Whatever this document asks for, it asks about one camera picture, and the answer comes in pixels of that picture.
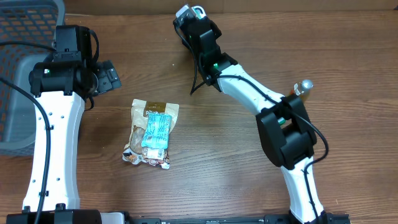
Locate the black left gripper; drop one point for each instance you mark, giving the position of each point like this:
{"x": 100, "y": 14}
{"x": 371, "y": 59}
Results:
{"x": 107, "y": 76}

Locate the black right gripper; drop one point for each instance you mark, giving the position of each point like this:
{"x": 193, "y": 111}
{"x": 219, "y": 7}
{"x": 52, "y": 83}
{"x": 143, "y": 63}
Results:
{"x": 218, "y": 33}

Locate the teal tissue pack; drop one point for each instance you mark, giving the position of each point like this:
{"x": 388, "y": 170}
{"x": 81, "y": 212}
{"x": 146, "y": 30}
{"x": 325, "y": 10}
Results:
{"x": 199, "y": 11}

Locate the teal wafer packet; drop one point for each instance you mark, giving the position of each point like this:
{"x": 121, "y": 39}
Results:
{"x": 156, "y": 135}

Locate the yellow dish soap bottle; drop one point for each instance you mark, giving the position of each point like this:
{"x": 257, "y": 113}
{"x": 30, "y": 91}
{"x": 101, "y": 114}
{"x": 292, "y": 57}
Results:
{"x": 302, "y": 89}

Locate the brown snack bag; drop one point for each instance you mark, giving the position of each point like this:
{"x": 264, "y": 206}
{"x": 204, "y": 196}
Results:
{"x": 133, "y": 151}

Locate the green lidded jar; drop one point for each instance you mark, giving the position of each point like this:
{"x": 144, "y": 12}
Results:
{"x": 281, "y": 121}

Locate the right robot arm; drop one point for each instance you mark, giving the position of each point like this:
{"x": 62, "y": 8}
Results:
{"x": 286, "y": 134}

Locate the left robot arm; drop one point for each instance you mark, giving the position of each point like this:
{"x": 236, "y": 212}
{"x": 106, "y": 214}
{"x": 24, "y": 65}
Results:
{"x": 59, "y": 89}

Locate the white barcode scanner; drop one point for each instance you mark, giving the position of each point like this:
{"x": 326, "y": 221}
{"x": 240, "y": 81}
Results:
{"x": 182, "y": 25}

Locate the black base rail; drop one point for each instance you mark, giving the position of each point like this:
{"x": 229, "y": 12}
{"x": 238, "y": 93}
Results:
{"x": 327, "y": 218}

